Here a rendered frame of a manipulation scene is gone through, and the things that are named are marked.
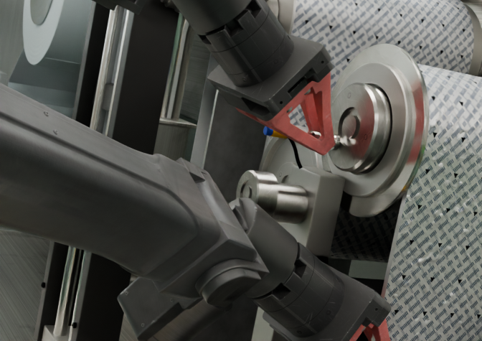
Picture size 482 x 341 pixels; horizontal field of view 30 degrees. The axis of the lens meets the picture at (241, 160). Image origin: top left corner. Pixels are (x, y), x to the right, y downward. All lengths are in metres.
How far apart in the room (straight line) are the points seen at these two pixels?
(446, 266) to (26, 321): 0.63
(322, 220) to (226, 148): 0.31
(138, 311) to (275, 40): 0.23
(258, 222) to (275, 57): 0.13
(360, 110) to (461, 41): 0.32
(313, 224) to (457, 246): 0.12
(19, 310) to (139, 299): 0.61
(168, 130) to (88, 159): 0.99
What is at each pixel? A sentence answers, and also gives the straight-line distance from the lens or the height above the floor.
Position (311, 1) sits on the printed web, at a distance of 0.94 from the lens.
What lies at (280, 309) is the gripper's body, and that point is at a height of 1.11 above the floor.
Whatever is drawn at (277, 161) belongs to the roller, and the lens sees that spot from 0.91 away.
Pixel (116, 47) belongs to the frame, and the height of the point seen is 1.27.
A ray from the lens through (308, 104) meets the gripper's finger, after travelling 0.76.
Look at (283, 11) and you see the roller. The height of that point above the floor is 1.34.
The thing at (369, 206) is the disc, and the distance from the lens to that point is 0.76.
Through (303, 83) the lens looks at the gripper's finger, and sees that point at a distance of 0.70.
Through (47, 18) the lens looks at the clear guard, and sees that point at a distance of 1.65.
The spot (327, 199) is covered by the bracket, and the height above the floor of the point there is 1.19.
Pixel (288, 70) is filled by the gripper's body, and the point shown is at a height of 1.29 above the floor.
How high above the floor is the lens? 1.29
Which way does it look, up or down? 6 degrees down
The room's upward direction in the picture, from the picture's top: 11 degrees clockwise
